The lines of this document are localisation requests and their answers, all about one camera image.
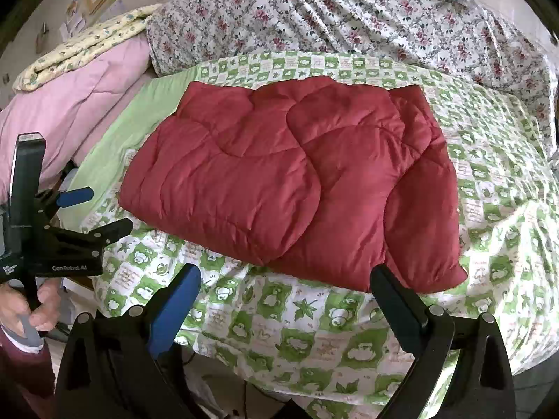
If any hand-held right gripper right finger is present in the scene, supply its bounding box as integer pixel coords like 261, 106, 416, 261
370, 264, 516, 419

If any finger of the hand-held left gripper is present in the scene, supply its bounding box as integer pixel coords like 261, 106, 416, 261
41, 185, 95, 210
52, 217, 134, 249

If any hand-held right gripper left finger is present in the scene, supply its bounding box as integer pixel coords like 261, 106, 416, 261
55, 263, 202, 419

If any red puffer jacket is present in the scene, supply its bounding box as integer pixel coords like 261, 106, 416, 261
118, 75, 469, 294

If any person's left forearm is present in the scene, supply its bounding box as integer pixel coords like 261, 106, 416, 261
0, 329, 57, 419

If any person's left hand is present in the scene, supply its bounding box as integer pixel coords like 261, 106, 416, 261
0, 277, 66, 332

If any pink quilt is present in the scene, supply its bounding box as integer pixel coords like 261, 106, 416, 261
0, 35, 153, 201

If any green patterned blanket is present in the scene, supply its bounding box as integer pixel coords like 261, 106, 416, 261
70, 50, 559, 419

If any yellow floral blanket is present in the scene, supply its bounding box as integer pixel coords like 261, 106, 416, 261
13, 3, 163, 92

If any floral bed sheet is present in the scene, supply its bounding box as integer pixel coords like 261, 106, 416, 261
146, 0, 557, 158

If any wall sticker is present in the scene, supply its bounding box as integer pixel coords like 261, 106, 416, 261
59, 0, 86, 40

